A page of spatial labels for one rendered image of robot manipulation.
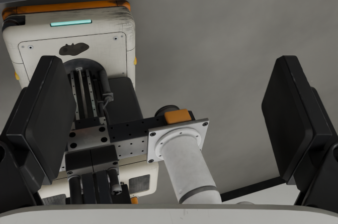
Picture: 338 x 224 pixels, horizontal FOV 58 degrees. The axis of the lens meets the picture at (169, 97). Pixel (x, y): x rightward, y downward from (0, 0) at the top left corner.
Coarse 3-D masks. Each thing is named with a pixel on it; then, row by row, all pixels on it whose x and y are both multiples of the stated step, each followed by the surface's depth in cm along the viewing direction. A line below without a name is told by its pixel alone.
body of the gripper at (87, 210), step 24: (0, 216) 7; (24, 216) 7; (48, 216) 7; (72, 216) 7; (96, 216) 7; (120, 216) 7; (144, 216) 7; (168, 216) 7; (192, 216) 7; (216, 216) 7; (240, 216) 7; (264, 216) 7; (288, 216) 7; (312, 216) 7; (336, 216) 7
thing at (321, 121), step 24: (288, 72) 11; (264, 96) 13; (288, 96) 11; (312, 96) 10; (288, 120) 11; (312, 120) 9; (288, 144) 11; (312, 144) 9; (288, 168) 11; (312, 168) 9
